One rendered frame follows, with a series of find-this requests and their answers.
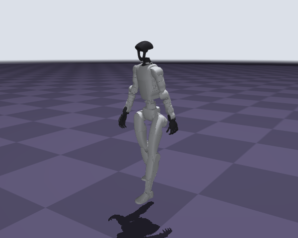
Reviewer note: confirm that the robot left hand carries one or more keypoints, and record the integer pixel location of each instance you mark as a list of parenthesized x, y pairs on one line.
[(172, 125)]

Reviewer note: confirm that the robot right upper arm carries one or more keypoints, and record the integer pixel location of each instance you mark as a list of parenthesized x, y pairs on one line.
[(134, 88)]

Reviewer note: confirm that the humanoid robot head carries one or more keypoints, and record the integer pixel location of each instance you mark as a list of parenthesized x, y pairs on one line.
[(144, 46)]

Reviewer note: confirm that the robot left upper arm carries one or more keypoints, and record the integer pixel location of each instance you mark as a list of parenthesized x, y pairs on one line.
[(157, 73)]

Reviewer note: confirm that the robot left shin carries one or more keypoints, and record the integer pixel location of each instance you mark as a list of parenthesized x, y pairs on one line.
[(151, 170)]

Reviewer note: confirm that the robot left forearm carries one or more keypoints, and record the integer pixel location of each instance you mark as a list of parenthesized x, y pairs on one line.
[(168, 106)]

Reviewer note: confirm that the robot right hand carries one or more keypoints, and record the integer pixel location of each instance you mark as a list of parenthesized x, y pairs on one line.
[(122, 118)]

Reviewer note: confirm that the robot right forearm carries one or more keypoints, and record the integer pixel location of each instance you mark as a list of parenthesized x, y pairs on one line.
[(130, 101)]

